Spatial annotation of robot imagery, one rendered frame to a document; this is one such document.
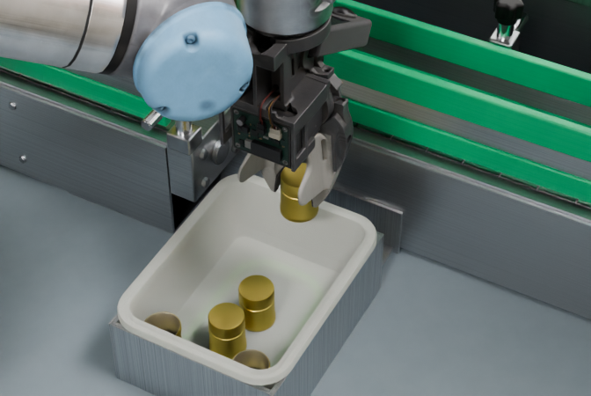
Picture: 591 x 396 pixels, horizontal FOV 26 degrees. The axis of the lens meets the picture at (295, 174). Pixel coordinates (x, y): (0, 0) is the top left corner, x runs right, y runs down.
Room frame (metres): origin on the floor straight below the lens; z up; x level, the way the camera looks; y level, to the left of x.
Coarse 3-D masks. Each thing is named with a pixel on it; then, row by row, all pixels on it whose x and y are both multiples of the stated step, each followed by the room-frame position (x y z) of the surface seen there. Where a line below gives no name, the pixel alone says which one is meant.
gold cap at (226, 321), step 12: (216, 312) 0.78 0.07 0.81; (228, 312) 0.78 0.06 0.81; (240, 312) 0.78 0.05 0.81; (216, 324) 0.76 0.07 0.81; (228, 324) 0.76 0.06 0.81; (240, 324) 0.76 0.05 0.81; (216, 336) 0.76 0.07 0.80; (228, 336) 0.76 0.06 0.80; (240, 336) 0.76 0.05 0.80; (216, 348) 0.76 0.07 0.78; (228, 348) 0.76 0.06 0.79; (240, 348) 0.76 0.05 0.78
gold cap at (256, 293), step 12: (252, 276) 0.82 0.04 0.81; (264, 276) 0.82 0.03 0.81; (240, 288) 0.81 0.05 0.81; (252, 288) 0.81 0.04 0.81; (264, 288) 0.81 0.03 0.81; (240, 300) 0.80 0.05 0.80; (252, 300) 0.79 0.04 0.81; (264, 300) 0.79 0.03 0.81; (252, 312) 0.79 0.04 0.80; (264, 312) 0.79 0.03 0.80; (252, 324) 0.79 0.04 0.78; (264, 324) 0.79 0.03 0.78
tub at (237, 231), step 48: (240, 192) 0.92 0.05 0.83; (192, 240) 0.86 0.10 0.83; (240, 240) 0.91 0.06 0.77; (288, 240) 0.90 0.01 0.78; (336, 240) 0.87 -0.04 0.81; (144, 288) 0.79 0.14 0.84; (192, 288) 0.84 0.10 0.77; (288, 288) 0.85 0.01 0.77; (336, 288) 0.78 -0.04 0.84; (144, 336) 0.73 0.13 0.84; (192, 336) 0.78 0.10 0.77; (288, 336) 0.78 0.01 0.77
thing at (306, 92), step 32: (256, 32) 0.80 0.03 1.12; (320, 32) 0.80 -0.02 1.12; (256, 64) 0.77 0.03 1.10; (288, 64) 0.79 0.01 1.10; (320, 64) 0.83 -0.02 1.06; (256, 96) 0.77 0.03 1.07; (288, 96) 0.79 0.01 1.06; (320, 96) 0.80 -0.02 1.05; (224, 128) 0.79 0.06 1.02; (256, 128) 0.77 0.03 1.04; (288, 128) 0.76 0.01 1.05; (288, 160) 0.76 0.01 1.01
